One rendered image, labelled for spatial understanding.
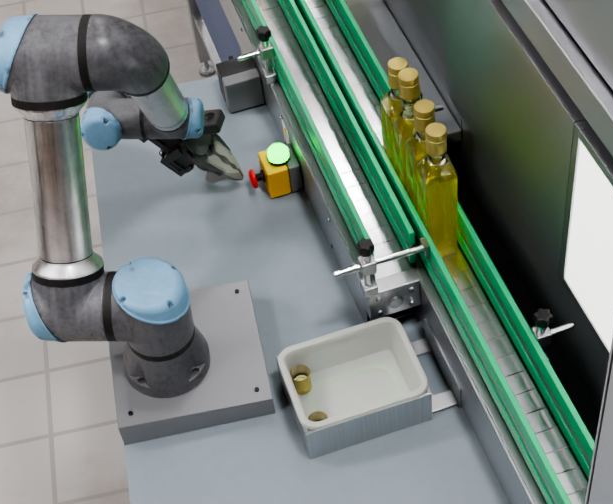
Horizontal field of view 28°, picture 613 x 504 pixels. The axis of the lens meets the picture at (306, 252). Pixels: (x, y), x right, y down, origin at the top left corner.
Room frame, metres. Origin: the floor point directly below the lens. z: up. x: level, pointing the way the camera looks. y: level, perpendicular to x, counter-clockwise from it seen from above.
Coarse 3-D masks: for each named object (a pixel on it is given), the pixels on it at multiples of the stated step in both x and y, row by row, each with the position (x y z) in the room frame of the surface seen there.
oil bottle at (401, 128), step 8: (400, 112) 1.52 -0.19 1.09; (392, 120) 1.52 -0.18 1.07; (400, 120) 1.50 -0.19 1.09; (408, 120) 1.49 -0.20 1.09; (392, 128) 1.52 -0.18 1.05; (400, 128) 1.49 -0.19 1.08; (408, 128) 1.48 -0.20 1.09; (400, 136) 1.48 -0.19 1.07; (400, 144) 1.49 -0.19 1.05; (400, 152) 1.49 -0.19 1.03; (400, 160) 1.49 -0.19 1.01; (400, 168) 1.49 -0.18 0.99; (400, 176) 1.49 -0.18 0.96
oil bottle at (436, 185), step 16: (448, 160) 1.39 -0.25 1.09; (432, 176) 1.37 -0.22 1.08; (448, 176) 1.37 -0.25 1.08; (432, 192) 1.36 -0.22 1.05; (448, 192) 1.37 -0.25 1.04; (432, 208) 1.36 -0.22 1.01; (448, 208) 1.37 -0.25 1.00; (432, 224) 1.36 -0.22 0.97; (448, 224) 1.37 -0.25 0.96; (432, 240) 1.36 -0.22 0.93; (448, 240) 1.37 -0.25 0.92
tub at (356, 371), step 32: (384, 320) 1.27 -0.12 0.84; (288, 352) 1.24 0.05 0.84; (320, 352) 1.24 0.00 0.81; (352, 352) 1.25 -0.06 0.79; (384, 352) 1.26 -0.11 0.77; (288, 384) 1.17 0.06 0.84; (320, 384) 1.21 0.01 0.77; (352, 384) 1.20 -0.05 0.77; (384, 384) 1.19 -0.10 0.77; (416, 384) 1.15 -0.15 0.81; (352, 416) 1.09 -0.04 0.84
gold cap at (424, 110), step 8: (416, 104) 1.46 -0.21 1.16; (424, 104) 1.46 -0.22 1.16; (432, 104) 1.45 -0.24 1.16; (416, 112) 1.44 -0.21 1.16; (424, 112) 1.44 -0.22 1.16; (432, 112) 1.44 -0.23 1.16; (416, 120) 1.44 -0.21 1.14; (424, 120) 1.44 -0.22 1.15; (432, 120) 1.44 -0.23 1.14; (416, 128) 1.44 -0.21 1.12; (424, 128) 1.44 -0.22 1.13
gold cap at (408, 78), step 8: (400, 72) 1.52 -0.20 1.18; (408, 72) 1.51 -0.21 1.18; (416, 72) 1.51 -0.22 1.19; (400, 80) 1.50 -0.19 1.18; (408, 80) 1.49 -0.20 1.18; (416, 80) 1.50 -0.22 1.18; (400, 88) 1.50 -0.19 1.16; (408, 88) 1.49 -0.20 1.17; (416, 88) 1.49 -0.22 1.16; (400, 96) 1.50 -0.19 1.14; (408, 96) 1.49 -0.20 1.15; (416, 96) 1.49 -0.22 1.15
